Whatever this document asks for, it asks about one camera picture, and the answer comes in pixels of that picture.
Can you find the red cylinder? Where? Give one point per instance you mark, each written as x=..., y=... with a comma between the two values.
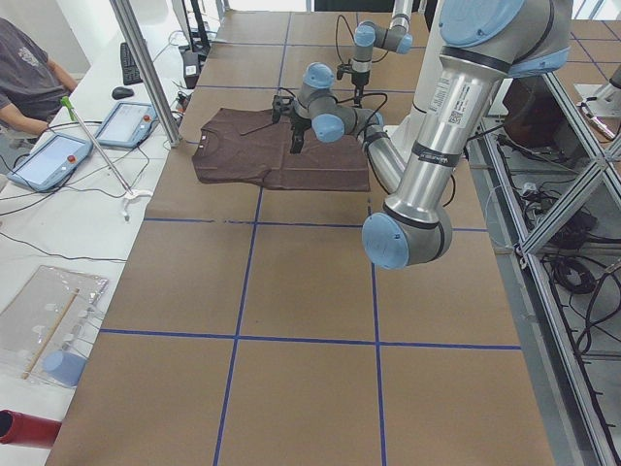
x=25, y=430

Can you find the brown paper table cover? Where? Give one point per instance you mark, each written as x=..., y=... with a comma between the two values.
x=249, y=327

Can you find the aluminium frame side rack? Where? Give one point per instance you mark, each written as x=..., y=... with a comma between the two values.
x=548, y=155

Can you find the black keyboard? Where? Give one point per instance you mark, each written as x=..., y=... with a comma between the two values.
x=129, y=68

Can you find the dark brown t-shirt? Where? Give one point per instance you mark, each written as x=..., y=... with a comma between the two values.
x=247, y=147

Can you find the plastic sleeve with cardboard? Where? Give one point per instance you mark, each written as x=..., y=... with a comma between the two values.
x=47, y=286

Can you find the reacher grabber tool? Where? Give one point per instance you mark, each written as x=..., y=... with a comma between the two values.
x=130, y=194

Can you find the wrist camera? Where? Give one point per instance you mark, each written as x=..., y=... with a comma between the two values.
x=282, y=106
x=344, y=69

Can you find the near teach pendant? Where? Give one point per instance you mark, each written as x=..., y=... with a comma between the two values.
x=52, y=163

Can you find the blue plastic cup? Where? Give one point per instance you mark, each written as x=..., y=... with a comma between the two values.
x=65, y=367

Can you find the black computer mouse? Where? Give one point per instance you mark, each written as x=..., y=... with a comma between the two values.
x=121, y=92

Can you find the far teach pendant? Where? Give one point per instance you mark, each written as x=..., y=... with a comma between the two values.
x=127, y=124

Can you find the seated person grey shirt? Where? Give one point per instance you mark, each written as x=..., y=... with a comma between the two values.
x=32, y=84

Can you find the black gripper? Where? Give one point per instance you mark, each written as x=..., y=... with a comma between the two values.
x=359, y=82
x=298, y=123

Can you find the teach pendant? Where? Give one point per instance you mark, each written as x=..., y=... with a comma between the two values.
x=127, y=124
x=52, y=163

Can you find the aluminium frame post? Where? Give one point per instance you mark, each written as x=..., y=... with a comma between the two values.
x=133, y=36

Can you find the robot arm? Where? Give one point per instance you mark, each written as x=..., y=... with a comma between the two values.
x=369, y=36
x=475, y=46

